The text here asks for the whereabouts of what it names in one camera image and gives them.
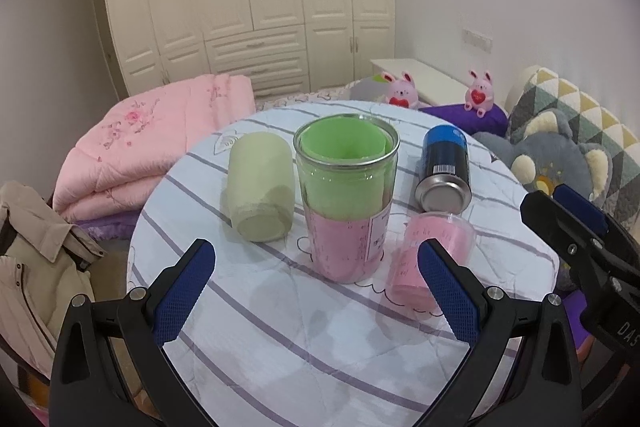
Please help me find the grey pillow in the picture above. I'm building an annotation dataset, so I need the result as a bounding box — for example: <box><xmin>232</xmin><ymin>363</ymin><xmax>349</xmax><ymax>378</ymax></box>
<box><xmin>349</xmin><ymin>75</ymin><xmax>397</xmax><ymax>102</ymax></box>

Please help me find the striped white tablecloth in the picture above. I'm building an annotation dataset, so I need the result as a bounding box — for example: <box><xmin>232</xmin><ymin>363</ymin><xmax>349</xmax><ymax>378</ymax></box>
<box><xmin>126</xmin><ymin>99</ymin><xmax>561</xmax><ymax>427</ymax></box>

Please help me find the purple bed sheet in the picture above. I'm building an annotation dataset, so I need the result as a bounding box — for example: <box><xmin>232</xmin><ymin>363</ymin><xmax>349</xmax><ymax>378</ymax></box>
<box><xmin>74</xmin><ymin>211</ymin><xmax>147</xmax><ymax>244</ymax></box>

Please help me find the pink bunny plush toy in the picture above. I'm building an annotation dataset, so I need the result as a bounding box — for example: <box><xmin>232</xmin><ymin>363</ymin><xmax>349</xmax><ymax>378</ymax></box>
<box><xmin>464</xmin><ymin>69</ymin><xmax>497</xmax><ymax>117</ymax></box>
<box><xmin>382</xmin><ymin>70</ymin><xmax>421</xmax><ymax>110</ymax></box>

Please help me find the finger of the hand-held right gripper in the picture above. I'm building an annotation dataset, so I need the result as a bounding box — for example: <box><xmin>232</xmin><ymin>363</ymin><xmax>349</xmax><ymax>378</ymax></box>
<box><xmin>519</xmin><ymin>191</ymin><xmax>640</xmax><ymax>289</ymax></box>
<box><xmin>553</xmin><ymin>184</ymin><xmax>640</xmax><ymax>266</ymax></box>

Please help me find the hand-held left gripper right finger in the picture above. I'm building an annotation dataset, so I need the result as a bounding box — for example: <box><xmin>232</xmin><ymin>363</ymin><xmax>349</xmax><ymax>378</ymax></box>
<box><xmin>416</xmin><ymin>238</ymin><xmax>586</xmax><ymax>427</ymax></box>

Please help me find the purple pillow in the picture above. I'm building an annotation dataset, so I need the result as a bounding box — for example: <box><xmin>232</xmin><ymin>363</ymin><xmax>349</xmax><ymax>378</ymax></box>
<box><xmin>417</xmin><ymin>101</ymin><xmax>510</xmax><ymax>139</ymax></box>

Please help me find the beige jacket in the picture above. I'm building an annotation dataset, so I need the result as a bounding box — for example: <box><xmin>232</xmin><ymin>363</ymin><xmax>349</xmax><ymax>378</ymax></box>
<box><xmin>0</xmin><ymin>180</ymin><xmax>109</xmax><ymax>379</ymax></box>

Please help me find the triangle patchwork cushion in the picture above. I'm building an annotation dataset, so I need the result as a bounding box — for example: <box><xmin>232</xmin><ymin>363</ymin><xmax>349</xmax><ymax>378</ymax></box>
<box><xmin>504</xmin><ymin>65</ymin><xmax>640</xmax><ymax>234</ymax></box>

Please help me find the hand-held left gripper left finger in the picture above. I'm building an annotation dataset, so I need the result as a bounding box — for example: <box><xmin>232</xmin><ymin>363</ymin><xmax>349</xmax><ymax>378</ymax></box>
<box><xmin>50</xmin><ymin>237</ymin><xmax>221</xmax><ymax>427</ymax></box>

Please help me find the pink floral quilt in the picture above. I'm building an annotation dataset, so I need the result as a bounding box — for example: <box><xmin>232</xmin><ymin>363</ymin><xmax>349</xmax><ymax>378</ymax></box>
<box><xmin>52</xmin><ymin>74</ymin><xmax>259</xmax><ymax>224</ymax></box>

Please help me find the clear jar with green-pink paper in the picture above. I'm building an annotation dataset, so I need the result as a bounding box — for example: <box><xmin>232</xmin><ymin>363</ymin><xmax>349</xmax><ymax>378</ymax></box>
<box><xmin>292</xmin><ymin>112</ymin><xmax>401</xmax><ymax>286</ymax></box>

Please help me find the pale green cup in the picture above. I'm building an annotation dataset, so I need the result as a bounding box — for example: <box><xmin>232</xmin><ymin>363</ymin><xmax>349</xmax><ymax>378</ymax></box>
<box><xmin>227</xmin><ymin>132</ymin><xmax>297</xmax><ymax>243</ymax></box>

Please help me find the blue and black spray can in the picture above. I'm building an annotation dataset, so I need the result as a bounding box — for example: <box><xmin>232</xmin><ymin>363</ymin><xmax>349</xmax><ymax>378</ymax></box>
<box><xmin>414</xmin><ymin>124</ymin><xmax>474</xmax><ymax>214</ymax></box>

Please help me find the pink plastic cup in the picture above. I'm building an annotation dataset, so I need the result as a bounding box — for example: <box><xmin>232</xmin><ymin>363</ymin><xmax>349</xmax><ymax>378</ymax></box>
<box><xmin>381</xmin><ymin>212</ymin><xmax>477</xmax><ymax>321</ymax></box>

